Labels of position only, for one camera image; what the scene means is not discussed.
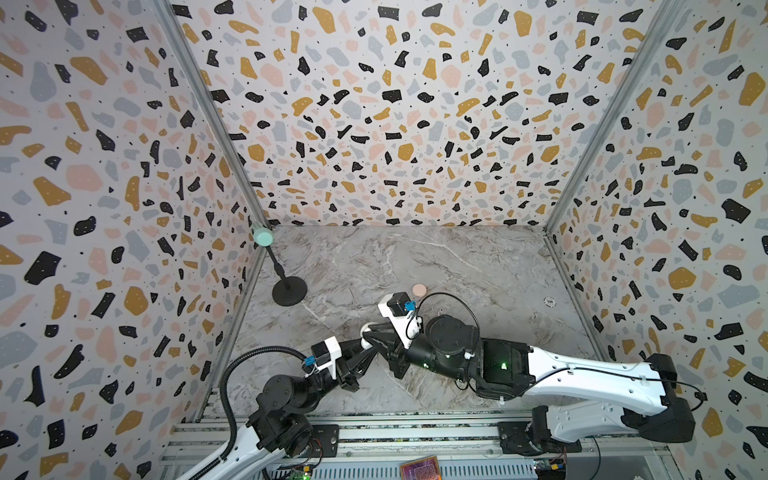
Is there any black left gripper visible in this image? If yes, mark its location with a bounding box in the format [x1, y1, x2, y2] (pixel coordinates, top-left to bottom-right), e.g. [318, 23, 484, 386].
[298, 336, 381, 415]

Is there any pink round earbud case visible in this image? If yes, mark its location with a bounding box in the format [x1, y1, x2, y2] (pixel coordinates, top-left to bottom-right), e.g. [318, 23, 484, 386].
[412, 284, 428, 298]

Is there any white earbud charging case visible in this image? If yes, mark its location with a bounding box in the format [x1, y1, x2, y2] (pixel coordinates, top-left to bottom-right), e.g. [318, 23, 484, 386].
[360, 323, 385, 353]

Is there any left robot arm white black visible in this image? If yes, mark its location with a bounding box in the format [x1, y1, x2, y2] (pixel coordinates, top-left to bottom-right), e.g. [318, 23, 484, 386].
[182, 340, 377, 479]

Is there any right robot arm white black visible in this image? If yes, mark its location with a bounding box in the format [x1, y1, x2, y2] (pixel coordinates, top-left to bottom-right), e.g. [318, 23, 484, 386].
[361, 315, 696, 455]

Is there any black microphone stand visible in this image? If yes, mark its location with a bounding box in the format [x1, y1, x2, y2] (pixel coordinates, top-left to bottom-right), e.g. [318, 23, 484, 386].
[265, 247, 308, 307]

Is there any pink circuit board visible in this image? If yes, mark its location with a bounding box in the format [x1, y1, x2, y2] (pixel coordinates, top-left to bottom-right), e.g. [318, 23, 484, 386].
[399, 456, 442, 480]

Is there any green microphone head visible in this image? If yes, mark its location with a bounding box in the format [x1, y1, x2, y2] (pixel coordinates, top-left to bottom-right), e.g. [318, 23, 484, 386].
[252, 227, 274, 248]

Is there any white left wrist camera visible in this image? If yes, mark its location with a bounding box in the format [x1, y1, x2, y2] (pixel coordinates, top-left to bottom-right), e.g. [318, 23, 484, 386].
[302, 336, 342, 380]

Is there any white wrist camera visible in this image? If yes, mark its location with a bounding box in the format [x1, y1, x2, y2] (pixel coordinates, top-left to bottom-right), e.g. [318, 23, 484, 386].
[378, 292, 423, 350]
[302, 336, 342, 380]

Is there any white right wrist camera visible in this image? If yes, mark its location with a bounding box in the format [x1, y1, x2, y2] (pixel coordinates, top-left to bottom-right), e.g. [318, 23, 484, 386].
[378, 292, 423, 350]

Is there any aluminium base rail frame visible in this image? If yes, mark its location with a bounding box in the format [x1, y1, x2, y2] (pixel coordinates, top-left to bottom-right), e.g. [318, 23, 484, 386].
[157, 386, 685, 480]

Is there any black corrugated cable hose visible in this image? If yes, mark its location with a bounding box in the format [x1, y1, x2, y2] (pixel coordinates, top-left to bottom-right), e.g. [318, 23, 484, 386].
[217, 345, 308, 463]

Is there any aluminium corner post left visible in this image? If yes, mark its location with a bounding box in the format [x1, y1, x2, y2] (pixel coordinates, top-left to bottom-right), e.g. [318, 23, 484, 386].
[149, 0, 271, 229]

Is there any aluminium corner post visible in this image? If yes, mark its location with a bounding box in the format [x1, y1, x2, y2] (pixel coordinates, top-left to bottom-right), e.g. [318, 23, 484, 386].
[149, 0, 271, 229]
[544, 0, 687, 238]

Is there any aluminium corner post right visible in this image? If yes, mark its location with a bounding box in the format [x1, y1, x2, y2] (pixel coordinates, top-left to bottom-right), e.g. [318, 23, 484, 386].
[544, 0, 687, 238]

